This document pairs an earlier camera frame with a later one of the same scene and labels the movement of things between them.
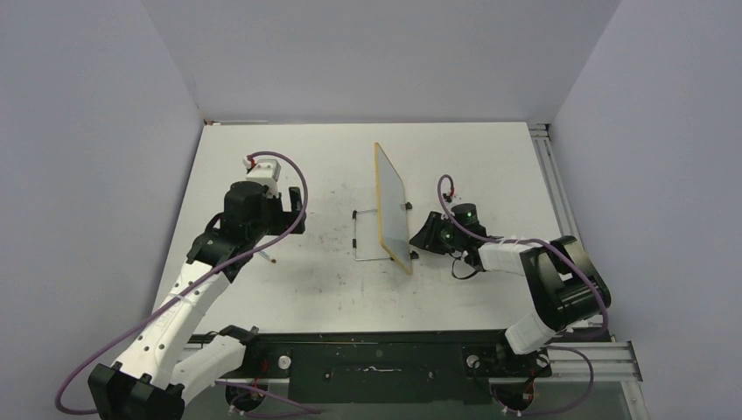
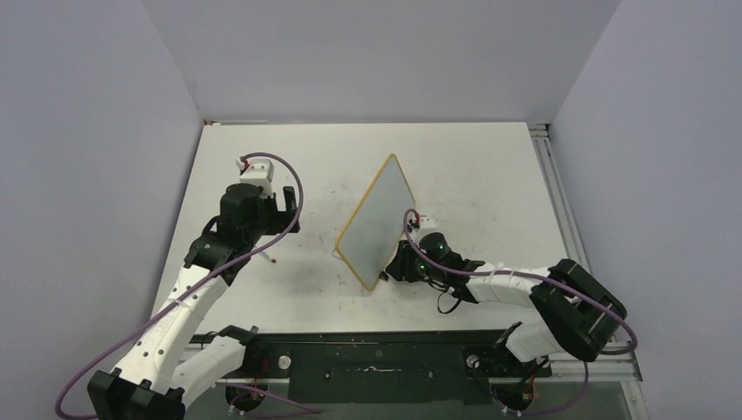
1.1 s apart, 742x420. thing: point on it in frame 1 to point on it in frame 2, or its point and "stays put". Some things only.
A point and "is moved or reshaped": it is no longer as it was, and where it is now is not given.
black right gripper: x=426 y=238 to x=402 y=266
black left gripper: x=283 y=219 stays put
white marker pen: x=267 y=256 stays put
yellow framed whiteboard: x=392 y=212 is moved or reshaped
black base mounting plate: x=383 y=367 stays put
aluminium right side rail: x=557 y=190 stays put
